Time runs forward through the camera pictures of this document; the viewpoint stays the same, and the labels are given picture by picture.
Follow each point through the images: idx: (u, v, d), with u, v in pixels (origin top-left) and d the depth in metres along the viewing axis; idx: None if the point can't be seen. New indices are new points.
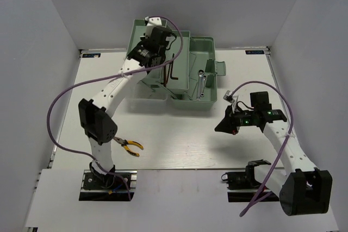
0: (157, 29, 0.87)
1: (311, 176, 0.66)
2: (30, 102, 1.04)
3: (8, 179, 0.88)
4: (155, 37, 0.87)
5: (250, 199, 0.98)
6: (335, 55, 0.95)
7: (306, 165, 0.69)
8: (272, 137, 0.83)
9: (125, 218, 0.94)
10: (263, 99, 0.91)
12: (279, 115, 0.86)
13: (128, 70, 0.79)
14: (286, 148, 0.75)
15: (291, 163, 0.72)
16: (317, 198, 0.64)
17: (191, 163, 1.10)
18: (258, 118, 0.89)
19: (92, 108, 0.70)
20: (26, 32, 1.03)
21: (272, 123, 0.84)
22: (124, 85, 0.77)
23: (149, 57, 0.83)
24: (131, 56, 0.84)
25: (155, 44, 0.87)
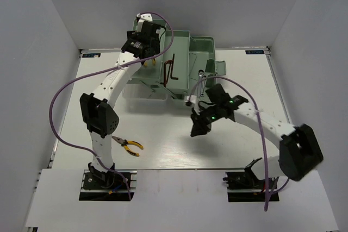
0: (147, 23, 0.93)
1: (296, 135, 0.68)
2: (32, 103, 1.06)
3: (8, 179, 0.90)
4: (147, 29, 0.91)
5: (249, 198, 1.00)
6: (334, 55, 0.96)
7: (287, 130, 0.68)
8: (246, 121, 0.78)
9: (126, 218, 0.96)
10: (220, 90, 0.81)
12: (240, 99, 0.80)
13: (123, 62, 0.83)
14: (263, 123, 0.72)
15: (275, 133, 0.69)
16: (311, 152, 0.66)
17: (191, 163, 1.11)
18: (224, 111, 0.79)
19: (95, 101, 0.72)
20: (28, 35, 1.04)
21: (239, 110, 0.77)
22: (121, 77, 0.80)
23: (142, 47, 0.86)
24: (125, 49, 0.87)
25: (147, 36, 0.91)
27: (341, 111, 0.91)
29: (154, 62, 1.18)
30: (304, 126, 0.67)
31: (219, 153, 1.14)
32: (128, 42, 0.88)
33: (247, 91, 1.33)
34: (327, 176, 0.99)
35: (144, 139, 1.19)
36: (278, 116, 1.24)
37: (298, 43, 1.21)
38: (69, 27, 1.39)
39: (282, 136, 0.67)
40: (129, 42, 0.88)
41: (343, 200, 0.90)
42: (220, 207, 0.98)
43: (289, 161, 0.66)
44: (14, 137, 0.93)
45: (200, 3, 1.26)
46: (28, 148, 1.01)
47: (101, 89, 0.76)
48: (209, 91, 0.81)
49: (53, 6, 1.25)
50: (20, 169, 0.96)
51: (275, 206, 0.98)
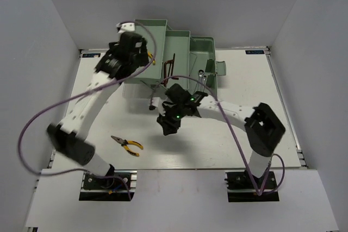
0: (125, 33, 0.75)
1: (256, 114, 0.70)
2: (32, 103, 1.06)
3: (9, 180, 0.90)
4: (124, 42, 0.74)
5: (248, 199, 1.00)
6: (334, 55, 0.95)
7: (248, 112, 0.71)
8: (210, 113, 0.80)
9: (126, 219, 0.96)
10: (180, 89, 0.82)
12: (201, 95, 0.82)
13: (96, 85, 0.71)
14: (226, 112, 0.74)
15: (239, 119, 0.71)
16: (274, 125, 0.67)
17: (191, 163, 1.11)
18: (188, 110, 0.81)
19: (62, 134, 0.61)
20: (28, 35, 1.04)
21: (202, 105, 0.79)
22: (93, 102, 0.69)
23: (118, 67, 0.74)
24: (99, 69, 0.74)
25: (125, 51, 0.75)
27: (341, 111, 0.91)
29: (154, 62, 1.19)
30: (261, 105, 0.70)
31: (219, 153, 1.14)
32: (103, 60, 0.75)
33: (247, 91, 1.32)
34: (327, 176, 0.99)
35: (143, 139, 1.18)
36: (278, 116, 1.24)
37: (298, 43, 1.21)
38: (69, 27, 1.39)
39: (245, 119, 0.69)
40: (104, 60, 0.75)
41: (343, 200, 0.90)
42: (219, 207, 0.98)
43: (257, 140, 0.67)
44: (13, 137, 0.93)
45: (200, 2, 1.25)
46: (28, 149, 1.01)
47: (70, 119, 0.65)
48: (169, 93, 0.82)
49: (53, 7, 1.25)
50: (20, 169, 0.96)
51: (275, 206, 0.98)
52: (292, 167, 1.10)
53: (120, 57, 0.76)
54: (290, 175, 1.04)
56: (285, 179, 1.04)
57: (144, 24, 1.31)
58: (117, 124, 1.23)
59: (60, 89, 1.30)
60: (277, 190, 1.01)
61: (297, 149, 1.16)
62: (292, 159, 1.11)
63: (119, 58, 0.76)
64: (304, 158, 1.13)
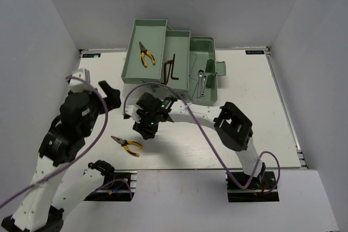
0: (63, 108, 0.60)
1: (224, 113, 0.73)
2: (32, 104, 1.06)
3: (9, 180, 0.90)
4: (67, 113, 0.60)
5: (248, 199, 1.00)
6: (334, 55, 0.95)
7: (216, 112, 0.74)
8: (180, 118, 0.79)
9: (126, 219, 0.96)
10: (149, 99, 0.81)
12: (171, 100, 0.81)
13: (42, 175, 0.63)
14: (196, 114, 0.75)
15: (208, 119, 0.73)
16: (241, 121, 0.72)
17: (191, 163, 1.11)
18: (160, 116, 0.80)
19: (17, 230, 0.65)
20: (28, 35, 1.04)
21: (172, 111, 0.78)
22: (40, 197, 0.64)
23: (62, 151, 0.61)
24: (43, 152, 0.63)
25: (70, 125, 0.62)
27: (341, 112, 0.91)
29: (153, 62, 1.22)
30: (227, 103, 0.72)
31: (219, 153, 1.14)
32: (44, 140, 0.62)
33: (247, 91, 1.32)
34: (327, 176, 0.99)
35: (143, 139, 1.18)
36: (278, 116, 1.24)
37: (298, 43, 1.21)
38: (69, 28, 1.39)
39: (213, 119, 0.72)
40: (46, 139, 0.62)
41: (343, 200, 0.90)
42: (219, 207, 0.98)
43: (228, 139, 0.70)
44: (13, 137, 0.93)
45: (201, 3, 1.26)
46: (28, 149, 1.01)
47: (22, 214, 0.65)
48: (140, 102, 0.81)
49: (53, 7, 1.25)
50: (19, 170, 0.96)
51: (275, 206, 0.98)
52: (292, 167, 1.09)
53: (66, 132, 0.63)
54: (290, 175, 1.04)
56: (285, 178, 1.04)
57: (144, 24, 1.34)
58: (117, 124, 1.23)
59: (60, 89, 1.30)
60: (277, 190, 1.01)
61: (297, 150, 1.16)
62: (292, 159, 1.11)
63: (65, 134, 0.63)
64: (304, 158, 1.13)
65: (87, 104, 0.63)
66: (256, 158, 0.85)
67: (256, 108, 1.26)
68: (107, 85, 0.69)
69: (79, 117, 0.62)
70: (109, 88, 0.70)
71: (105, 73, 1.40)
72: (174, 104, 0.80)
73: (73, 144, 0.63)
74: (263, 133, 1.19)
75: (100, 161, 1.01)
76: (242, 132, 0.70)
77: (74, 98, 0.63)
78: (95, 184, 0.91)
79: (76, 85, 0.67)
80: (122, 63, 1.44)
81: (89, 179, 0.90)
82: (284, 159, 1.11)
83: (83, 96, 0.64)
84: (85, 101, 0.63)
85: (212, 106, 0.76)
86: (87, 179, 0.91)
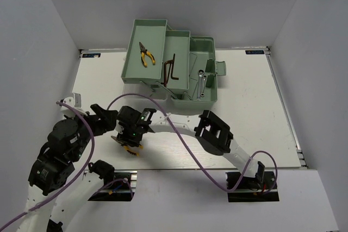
0: (52, 138, 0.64)
1: (204, 121, 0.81)
2: (32, 103, 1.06)
3: (9, 180, 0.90)
4: (55, 142, 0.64)
5: (248, 199, 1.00)
6: (334, 56, 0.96)
7: (196, 121, 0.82)
8: (162, 128, 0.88)
9: (126, 219, 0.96)
10: (129, 111, 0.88)
12: (150, 111, 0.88)
13: (33, 202, 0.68)
14: (176, 124, 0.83)
15: (189, 129, 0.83)
16: (218, 127, 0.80)
17: (191, 163, 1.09)
18: (141, 128, 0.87)
19: None
20: (28, 35, 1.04)
21: (153, 121, 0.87)
22: (36, 219, 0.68)
23: (51, 179, 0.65)
24: (32, 181, 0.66)
25: (60, 152, 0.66)
27: (341, 112, 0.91)
29: (153, 62, 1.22)
30: (205, 112, 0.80)
31: None
32: (32, 169, 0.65)
33: (247, 91, 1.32)
34: (327, 176, 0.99)
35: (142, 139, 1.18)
36: (278, 116, 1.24)
37: (298, 43, 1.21)
38: (69, 28, 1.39)
39: (194, 129, 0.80)
40: (35, 168, 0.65)
41: (343, 200, 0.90)
42: (220, 207, 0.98)
43: (209, 145, 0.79)
44: (13, 137, 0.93)
45: (201, 3, 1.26)
46: (28, 149, 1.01)
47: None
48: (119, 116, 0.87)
49: (53, 7, 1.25)
50: (20, 169, 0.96)
51: (275, 206, 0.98)
52: (292, 167, 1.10)
53: (55, 161, 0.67)
54: (290, 175, 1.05)
56: (285, 178, 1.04)
57: (144, 24, 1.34)
58: None
59: (60, 89, 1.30)
60: (277, 190, 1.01)
61: (297, 149, 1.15)
62: (292, 159, 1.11)
63: (54, 162, 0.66)
64: (304, 158, 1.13)
65: (75, 132, 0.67)
66: (248, 158, 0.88)
67: (256, 109, 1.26)
68: (98, 107, 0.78)
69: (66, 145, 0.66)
70: (99, 110, 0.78)
71: (104, 74, 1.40)
72: (154, 116, 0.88)
73: (62, 172, 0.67)
74: (264, 133, 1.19)
75: (99, 161, 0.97)
76: (220, 138, 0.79)
77: (62, 126, 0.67)
78: (93, 189, 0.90)
79: (67, 110, 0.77)
80: (122, 63, 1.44)
81: (87, 185, 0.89)
82: (284, 159, 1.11)
83: (72, 124, 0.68)
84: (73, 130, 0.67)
85: (192, 115, 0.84)
86: (85, 185, 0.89)
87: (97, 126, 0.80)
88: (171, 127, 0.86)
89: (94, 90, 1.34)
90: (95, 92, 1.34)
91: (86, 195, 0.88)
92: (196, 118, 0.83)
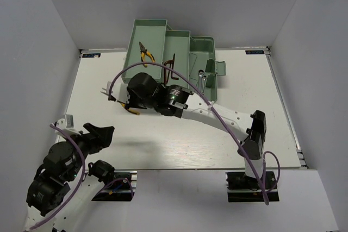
0: (48, 161, 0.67)
1: (253, 123, 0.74)
2: (32, 103, 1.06)
3: (9, 180, 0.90)
4: (51, 164, 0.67)
5: (249, 199, 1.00)
6: (334, 55, 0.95)
7: (247, 121, 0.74)
8: (196, 117, 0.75)
9: (126, 218, 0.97)
10: (152, 84, 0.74)
12: (183, 94, 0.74)
13: (33, 221, 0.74)
14: (224, 119, 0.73)
15: (239, 128, 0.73)
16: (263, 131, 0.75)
17: (191, 163, 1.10)
18: (167, 109, 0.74)
19: None
20: (28, 35, 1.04)
21: (189, 107, 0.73)
22: None
23: (47, 202, 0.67)
24: (30, 202, 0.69)
25: (55, 175, 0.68)
27: (341, 112, 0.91)
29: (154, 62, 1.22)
30: (260, 114, 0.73)
31: (219, 153, 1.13)
32: (29, 192, 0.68)
33: (247, 91, 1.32)
34: (327, 177, 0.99)
35: (142, 138, 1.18)
36: (278, 116, 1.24)
37: (298, 43, 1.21)
38: (69, 28, 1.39)
39: (247, 131, 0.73)
40: (31, 190, 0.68)
41: (343, 200, 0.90)
42: (219, 207, 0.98)
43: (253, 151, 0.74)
44: (14, 137, 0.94)
45: (201, 2, 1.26)
46: (28, 149, 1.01)
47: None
48: (140, 87, 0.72)
49: (53, 7, 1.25)
50: (19, 169, 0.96)
51: (275, 206, 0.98)
52: (292, 167, 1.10)
53: (51, 182, 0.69)
54: (290, 175, 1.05)
56: (285, 179, 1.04)
57: (144, 25, 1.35)
58: (116, 124, 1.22)
59: (60, 89, 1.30)
60: (277, 190, 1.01)
61: (297, 149, 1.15)
62: (292, 159, 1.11)
63: (50, 183, 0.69)
64: (304, 158, 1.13)
65: (70, 154, 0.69)
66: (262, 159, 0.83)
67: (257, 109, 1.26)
68: (91, 126, 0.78)
69: (62, 169, 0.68)
70: (91, 129, 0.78)
71: (105, 74, 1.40)
72: (190, 99, 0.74)
73: (58, 192, 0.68)
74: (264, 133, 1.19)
75: (99, 161, 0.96)
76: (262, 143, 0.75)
77: (58, 149, 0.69)
78: (94, 191, 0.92)
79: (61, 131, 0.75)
80: (122, 63, 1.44)
81: (88, 190, 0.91)
82: (284, 159, 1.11)
83: (67, 146, 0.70)
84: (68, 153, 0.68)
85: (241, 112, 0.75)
86: (86, 189, 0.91)
87: (92, 145, 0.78)
88: (210, 119, 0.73)
89: (95, 90, 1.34)
90: (95, 92, 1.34)
91: (87, 199, 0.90)
92: (247, 118, 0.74)
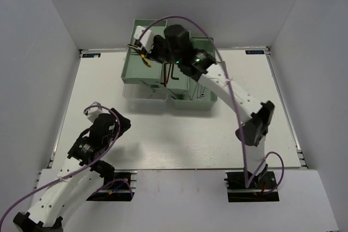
0: (97, 120, 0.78)
1: (260, 111, 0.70)
2: (32, 103, 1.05)
3: (9, 180, 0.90)
4: (98, 125, 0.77)
5: (248, 199, 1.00)
6: (334, 55, 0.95)
7: (256, 106, 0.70)
8: (212, 86, 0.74)
9: (125, 218, 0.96)
10: (185, 39, 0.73)
12: (209, 59, 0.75)
13: (67, 172, 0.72)
14: (235, 95, 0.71)
15: (246, 110, 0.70)
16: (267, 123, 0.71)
17: (191, 163, 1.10)
18: (187, 69, 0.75)
19: (29, 224, 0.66)
20: (28, 35, 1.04)
21: (209, 74, 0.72)
22: (61, 193, 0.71)
23: (89, 156, 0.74)
24: (71, 154, 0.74)
25: (99, 135, 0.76)
27: (341, 111, 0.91)
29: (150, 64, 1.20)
30: (271, 106, 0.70)
31: (219, 152, 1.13)
32: (74, 144, 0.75)
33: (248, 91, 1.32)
34: (327, 176, 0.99)
35: (142, 138, 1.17)
36: (278, 116, 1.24)
37: (298, 43, 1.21)
38: (69, 28, 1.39)
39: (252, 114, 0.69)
40: (76, 144, 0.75)
41: (343, 200, 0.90)
42: (220, 207, 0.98)
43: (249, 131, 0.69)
44: (14, 137, 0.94)
45: (201, 2, 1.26)
46: (28, 149, 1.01)
47: (38, 207, 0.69)
48: (174, 38, 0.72)
49: (53, 7, 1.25)
50: (19, 169, 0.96)
51: (275, 206, 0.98)
52: (292, 167, 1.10)
53: (92, 140, 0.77)
54: (290, 175, 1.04)
56: (286, 179, 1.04)
57: (145, 25, 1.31)
58: None
59: (60, 89, 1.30)
60: (277, 190, 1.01)
61: (297, 149, 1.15)
62: (292, 159, 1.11)
63: (92, 143, 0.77)
64: (304, 158, 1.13)
65: (113, 120, 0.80)
66: (262, 157, 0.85)
67: None
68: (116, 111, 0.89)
69: (106, 130, 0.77)
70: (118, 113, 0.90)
71: (105, 74, 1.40)
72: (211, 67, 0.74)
73: (97, 151, 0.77)
74: None
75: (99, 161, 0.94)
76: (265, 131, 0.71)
77: (103, 116, 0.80)
78: (94, 188, 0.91)
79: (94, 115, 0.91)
80: (122, 63, 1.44)
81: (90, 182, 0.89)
82: (284, 159, 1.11)
83: (109, 115, 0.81)
84: (112, 119, 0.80)
85: (253, 97, 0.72)
86: (87, 183, 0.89)
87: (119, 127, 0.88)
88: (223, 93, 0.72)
89: (95, 90, 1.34)
90: (95, 92, 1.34)
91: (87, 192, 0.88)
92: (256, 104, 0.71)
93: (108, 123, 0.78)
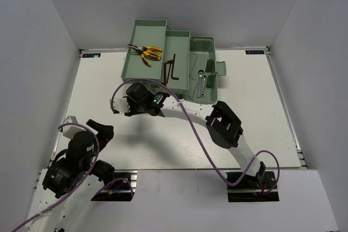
0: (72, 142, 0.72)
1: (215, 111, 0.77)
2: (31, 103, 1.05)
3: (8, 181, 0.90)
4: (74, 149, 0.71)
5: (248, 199, 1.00)
6: (334, 55, 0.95)
7: (209, 110, 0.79)
8: (172, 113, 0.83)
9: (125, 218, 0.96)
10: (142, 90, 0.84)
12: (163, 95, 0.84)
13: (46, 204, 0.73)
14: (188, 111, 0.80)
15: (200, 117, 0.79)
16: (230, 120, 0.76)
17: (191, 163, 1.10)
18: (152, 111, 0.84)
19: None
20: (28, 34, 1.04)
21: (165, 106, 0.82)
22: (45, 223, 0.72)
23: (64, 185, 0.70)
24: (46, 185, 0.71)
25: (75, 159, 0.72)
27: (341, 112, 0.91)
29: (149, 64, 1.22)
30: (219, 102, 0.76)
31: (219, 153, 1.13)
32: (47, 173, 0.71)
33: (248, 91, 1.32)
34: (327, 177, 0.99)
35: (142, 138, 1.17)
36: (278, 116, 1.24)
37: (298, 43, 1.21)
38: (69, 28, 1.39)
39: (205, 118, 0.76)
40: (49, 173, 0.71)
41: (343, 200, 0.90)
42: (220, 207, 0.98)
43: (216, 136, 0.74)
44: (13, 138, 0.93)
45: (201, 2, 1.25)
46: (28, 150, 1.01)
47: None
48: (132, 94, 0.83)
49: (53, 7, 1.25)
50: (19, 170, 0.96)
51: (275, 206, 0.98)
52: (292, 167, 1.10)
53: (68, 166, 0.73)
54: (290, 175, 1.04)
56: (286, 179, 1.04)
57: (144, 24, 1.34)
58: (116, 123, 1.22)
59: (60, 89, 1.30)
60: (277, 190, 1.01)
61: (297, 149, 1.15)
62: (292, 159, 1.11)
63: (67, 168, 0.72)
64: (304, 158, 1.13)
65: (92, 140, 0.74)
66: (252, 156, 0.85)
67: (256, 109, 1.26)
68: (94, 121, 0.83)
69: (84, 152, 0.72)
70: (96, 124, 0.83)
71: (105, 74, 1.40)
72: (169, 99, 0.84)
73: (74, 176, 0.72)
74: (264, 133, 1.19)
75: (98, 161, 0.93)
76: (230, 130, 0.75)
77: (80, 136, 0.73)
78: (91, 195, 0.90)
79: (68, 133, 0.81)
80: (122, 63, 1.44)
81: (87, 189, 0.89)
82: (284, 160, 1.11)
83: (88, 134, 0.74)
84: (91, 138, 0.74)
85: (205, 105, 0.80)
86: (85, 190, 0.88)
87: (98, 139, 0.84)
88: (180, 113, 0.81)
89: (94, 90, 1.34)
90: (95, 92, 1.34)
91: (87, 199, 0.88)
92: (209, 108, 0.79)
93: (85, 145, 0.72)
